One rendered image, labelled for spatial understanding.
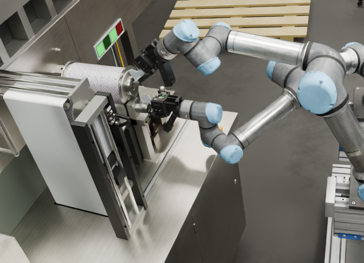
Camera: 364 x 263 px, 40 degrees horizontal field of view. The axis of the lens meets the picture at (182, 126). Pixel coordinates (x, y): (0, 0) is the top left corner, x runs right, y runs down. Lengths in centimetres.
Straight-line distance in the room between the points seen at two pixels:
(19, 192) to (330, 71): 121
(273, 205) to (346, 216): 100
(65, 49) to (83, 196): 61
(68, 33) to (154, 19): 293
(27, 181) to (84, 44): 62
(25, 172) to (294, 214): 158
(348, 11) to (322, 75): 322
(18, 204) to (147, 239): 53
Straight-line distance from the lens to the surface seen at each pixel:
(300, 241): 284
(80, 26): 217
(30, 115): 170
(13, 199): 199
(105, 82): 186
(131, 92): 186
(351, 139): 163
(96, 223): 191
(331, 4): 485
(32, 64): 195
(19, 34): 196
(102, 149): 156
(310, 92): 151
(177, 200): 188
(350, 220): 207
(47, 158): 182
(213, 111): 185
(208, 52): 164
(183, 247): 194
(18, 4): 189
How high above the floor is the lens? 230
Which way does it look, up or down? 40 degrees down
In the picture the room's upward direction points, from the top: 13 degrees counter-clockwise
